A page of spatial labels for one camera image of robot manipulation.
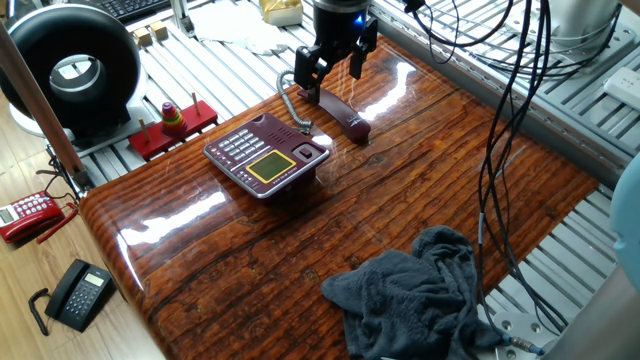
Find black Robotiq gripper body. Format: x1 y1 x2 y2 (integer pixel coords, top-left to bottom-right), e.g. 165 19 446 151
312 2 372 57

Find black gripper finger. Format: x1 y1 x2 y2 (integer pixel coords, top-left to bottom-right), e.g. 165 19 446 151
348 17 380 81
293 44 337 106

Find grey phone cord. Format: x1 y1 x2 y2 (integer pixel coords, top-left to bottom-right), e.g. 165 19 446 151
276 69 315 135

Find maroon telephone handset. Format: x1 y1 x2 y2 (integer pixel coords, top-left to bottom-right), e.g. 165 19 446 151
297 87 373 146

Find maroon telephone base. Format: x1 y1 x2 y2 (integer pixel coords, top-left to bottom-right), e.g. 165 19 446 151
202 112 332 200

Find red telephone handset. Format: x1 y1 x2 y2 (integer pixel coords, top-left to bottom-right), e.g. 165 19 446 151
35 202 80 245

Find red telephone base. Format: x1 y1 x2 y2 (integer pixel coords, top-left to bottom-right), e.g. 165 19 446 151
0 191 65 245

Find black telephone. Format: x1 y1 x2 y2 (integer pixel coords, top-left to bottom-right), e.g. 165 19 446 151
43 258 119 334

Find yellow box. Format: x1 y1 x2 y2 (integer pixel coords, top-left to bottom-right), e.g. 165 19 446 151
258 0 305 28

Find white plastic sheet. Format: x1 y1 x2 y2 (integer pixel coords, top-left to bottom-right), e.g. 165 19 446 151
189 0 316 56

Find rainbow stacked rings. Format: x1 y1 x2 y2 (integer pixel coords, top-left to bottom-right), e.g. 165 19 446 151
160 101 189 136

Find small wooden block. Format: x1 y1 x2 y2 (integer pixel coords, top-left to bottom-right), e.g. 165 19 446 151
148 20 170 42
132 27 154 49

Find red peg board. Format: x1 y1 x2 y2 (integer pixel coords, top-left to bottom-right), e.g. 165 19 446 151
128 92 220 162

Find black keyboard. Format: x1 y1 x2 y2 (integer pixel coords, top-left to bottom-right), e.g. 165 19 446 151
94 0 171 24

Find black round fan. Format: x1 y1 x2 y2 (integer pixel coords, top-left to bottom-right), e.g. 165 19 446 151
0 3 149 151

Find dark grey cloth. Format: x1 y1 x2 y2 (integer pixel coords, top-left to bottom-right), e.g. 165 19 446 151
320 225 506 360

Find white power strip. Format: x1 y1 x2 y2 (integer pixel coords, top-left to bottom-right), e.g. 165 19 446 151
603 66 640 112

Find brown wooden pole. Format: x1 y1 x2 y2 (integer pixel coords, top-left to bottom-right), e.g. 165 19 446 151
0 22 96 194

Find silver robot mounting plate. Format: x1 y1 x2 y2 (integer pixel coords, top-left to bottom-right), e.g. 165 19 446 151
479 309 561 360

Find aluminium upright post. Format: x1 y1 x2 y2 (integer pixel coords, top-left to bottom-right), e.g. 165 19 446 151
169 0 195 39

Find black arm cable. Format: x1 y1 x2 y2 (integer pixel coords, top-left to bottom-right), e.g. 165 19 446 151
404 0 571 336

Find cable with metal plug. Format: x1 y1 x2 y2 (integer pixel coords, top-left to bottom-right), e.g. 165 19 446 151
477 209 546 357

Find black phone cord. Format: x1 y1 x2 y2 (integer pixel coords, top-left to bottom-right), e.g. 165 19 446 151
27 287 52 337

